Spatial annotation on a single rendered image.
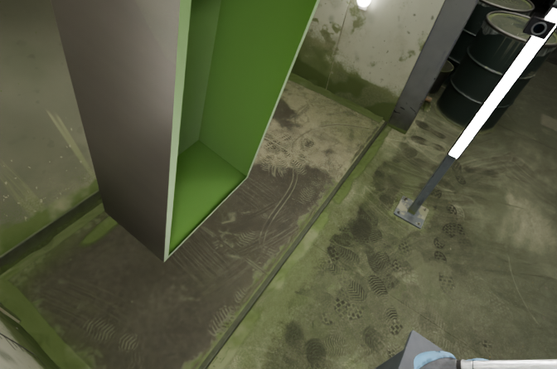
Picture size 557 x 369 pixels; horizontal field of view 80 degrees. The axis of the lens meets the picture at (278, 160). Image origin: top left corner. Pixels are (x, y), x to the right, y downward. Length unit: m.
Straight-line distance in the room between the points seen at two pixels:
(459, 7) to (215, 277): 2.27
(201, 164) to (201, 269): 0.59
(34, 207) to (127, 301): 0.69
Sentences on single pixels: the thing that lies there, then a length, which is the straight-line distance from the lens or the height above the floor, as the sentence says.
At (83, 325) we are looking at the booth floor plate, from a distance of 1.99.
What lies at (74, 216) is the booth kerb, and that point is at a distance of 2.24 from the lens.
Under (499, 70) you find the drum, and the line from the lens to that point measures 3.26.
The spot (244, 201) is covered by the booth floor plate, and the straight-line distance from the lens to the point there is 2.20.
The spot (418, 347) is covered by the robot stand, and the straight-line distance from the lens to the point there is 1.37.
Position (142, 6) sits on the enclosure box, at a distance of 0.64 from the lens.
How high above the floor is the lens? 1.83
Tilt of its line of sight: 46 degrees down
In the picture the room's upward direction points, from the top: 10 degrees clockwise
